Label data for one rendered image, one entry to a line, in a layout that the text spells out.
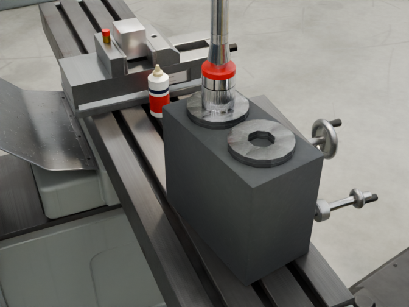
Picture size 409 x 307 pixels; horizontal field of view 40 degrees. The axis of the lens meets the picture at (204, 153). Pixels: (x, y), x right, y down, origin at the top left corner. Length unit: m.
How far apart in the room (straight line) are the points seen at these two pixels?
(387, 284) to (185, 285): 0.62
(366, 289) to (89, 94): 0.70
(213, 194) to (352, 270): 1.40
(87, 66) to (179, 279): 0.55
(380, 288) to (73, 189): 0.69
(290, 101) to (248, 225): 2.25
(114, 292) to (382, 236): 1.19
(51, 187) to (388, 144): 1.89
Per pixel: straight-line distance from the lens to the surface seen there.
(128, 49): 1.16
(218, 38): 0.74
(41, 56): 3.48
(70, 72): 1.18
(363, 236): 2.26
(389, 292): 1.31
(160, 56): 1.16
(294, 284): 0.83
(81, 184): 1.18
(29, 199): 1.30
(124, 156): 1.04
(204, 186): 0.79
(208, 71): 0.76
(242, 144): 0.73
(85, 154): 1.17
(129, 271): 1.40
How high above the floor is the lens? 1.57
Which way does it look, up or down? 38 degrees down
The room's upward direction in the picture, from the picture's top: straight up
